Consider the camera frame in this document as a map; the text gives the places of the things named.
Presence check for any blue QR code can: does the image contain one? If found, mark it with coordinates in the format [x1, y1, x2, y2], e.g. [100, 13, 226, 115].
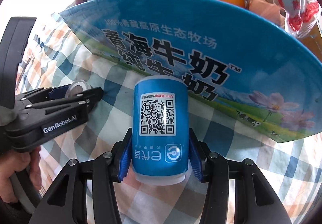
[132, 75, 189, 186]

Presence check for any clear box with tan block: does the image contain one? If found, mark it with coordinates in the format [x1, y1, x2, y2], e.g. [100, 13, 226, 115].
[300, 22, 322, 62]

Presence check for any salmon pink snack packet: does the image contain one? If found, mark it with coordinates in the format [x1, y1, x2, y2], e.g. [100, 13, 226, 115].
[245, 0, 286, 28]

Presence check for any person's left hand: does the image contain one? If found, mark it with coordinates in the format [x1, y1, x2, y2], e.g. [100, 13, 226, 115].
[0, 146, 41, 203]

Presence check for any plaid tablecloth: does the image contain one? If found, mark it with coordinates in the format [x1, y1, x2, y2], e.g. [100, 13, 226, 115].
[16, 13, 321, 223]

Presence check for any blue milk carton box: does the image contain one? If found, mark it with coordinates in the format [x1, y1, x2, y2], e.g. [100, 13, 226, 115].
[61, 0, 321, 142]

